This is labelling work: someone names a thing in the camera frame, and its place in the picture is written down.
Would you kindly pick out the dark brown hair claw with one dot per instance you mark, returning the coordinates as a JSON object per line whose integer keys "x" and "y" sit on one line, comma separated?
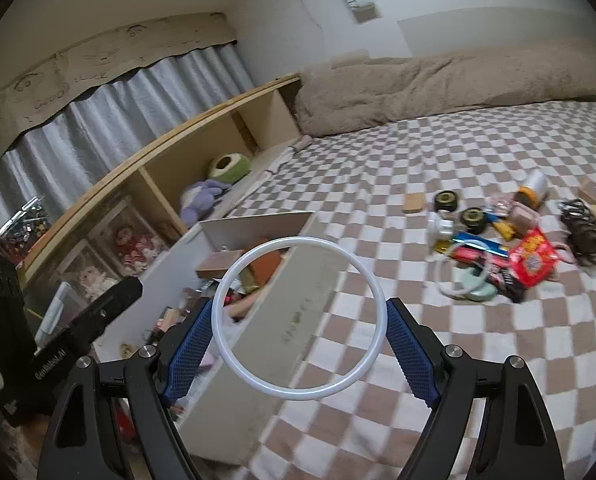
{"x": 585, "y": 230}

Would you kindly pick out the black round tin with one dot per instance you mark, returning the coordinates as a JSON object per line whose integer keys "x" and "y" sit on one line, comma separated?
{"x": 473, "y": 220}
{"x": 447, "y": 202}

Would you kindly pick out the black cartoon print lighter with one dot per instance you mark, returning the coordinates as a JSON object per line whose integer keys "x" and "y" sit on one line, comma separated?
{"x": 505, "y": 282}

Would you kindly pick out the framed red doll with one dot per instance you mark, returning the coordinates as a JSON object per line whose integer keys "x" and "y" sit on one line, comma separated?
{"x": 133, "y": 247}

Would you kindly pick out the green tape measure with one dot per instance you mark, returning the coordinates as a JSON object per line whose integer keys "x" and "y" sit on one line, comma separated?
{"x": 475, "y": 289}

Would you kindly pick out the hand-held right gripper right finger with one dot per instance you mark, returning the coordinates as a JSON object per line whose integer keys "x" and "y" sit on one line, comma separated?
{"x": 410, "y": 355}

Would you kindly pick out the beige quilted comforter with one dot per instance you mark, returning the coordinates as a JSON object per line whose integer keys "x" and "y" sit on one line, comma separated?
{"x": 453, "y": 80}

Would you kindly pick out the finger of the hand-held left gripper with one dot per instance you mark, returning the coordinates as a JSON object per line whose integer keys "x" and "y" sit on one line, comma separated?
{"x": 113, "y": 302}

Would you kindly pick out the wooden bedside shelf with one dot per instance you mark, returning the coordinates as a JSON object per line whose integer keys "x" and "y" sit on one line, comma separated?
{"x": 178, "y": 145}

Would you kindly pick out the small clear plastic bag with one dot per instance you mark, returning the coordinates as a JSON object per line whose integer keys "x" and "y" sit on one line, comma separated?
{"x": 500, "y": 207}

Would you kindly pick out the checkered bed sheet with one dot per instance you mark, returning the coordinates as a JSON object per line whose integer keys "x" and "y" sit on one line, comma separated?
{"x": 478, "y": 360}

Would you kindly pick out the clear jar of trinkets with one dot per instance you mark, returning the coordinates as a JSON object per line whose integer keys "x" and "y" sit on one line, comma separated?
{"x": 23, "y": 230}

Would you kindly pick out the beige cartoon print valance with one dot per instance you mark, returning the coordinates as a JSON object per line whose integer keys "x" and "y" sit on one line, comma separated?
{"x": 78, "y": 70}

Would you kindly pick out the red lighter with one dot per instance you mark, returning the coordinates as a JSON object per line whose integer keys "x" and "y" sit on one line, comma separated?
{"x": 465, "y": 256}

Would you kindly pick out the red foil sachet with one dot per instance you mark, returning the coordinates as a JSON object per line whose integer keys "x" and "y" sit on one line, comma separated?
{"x": 530, "y": 257}

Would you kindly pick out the small wooden rectangle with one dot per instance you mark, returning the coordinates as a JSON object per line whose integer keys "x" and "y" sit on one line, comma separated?
{"x": 413, "y": 203}

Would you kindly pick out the small brown box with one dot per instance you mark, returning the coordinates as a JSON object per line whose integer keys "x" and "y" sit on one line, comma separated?
{"x": 265, "y": 266}

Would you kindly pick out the blue lighter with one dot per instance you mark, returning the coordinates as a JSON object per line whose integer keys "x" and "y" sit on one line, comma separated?
{"x": 478, "y": 247}

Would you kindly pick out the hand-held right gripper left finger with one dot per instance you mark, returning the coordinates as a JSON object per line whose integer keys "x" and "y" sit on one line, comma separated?
{"x": 192, "y": 352}

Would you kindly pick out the clear roll with orange cap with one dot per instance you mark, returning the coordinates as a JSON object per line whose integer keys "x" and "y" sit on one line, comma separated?
{"x": 534, "y": 187}

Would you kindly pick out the framed pale doll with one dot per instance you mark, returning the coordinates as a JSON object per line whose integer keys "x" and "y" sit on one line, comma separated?
{"x": 95, "y": 277}

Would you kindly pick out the white cardboard shoe box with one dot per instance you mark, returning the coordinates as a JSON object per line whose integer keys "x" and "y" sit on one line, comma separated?
{"x": 288, "y": 320}

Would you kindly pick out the purple plush toy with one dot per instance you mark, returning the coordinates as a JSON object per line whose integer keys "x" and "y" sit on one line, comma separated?
{"x": 203, "y": 200}

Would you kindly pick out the green avocado plush toy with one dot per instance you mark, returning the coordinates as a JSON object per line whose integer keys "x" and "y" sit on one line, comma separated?
{"x": 228, "y": 167}

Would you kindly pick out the small mauve box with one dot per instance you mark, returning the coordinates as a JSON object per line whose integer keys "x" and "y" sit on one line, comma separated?
{"x": 218, "y": 264}

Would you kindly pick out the grey pleated curtain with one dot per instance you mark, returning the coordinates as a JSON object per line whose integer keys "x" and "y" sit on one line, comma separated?
{"x": 103, "y": 125}

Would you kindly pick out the white and silver knob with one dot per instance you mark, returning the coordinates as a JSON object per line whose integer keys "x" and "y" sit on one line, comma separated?
{"x": 439, "y": 227}

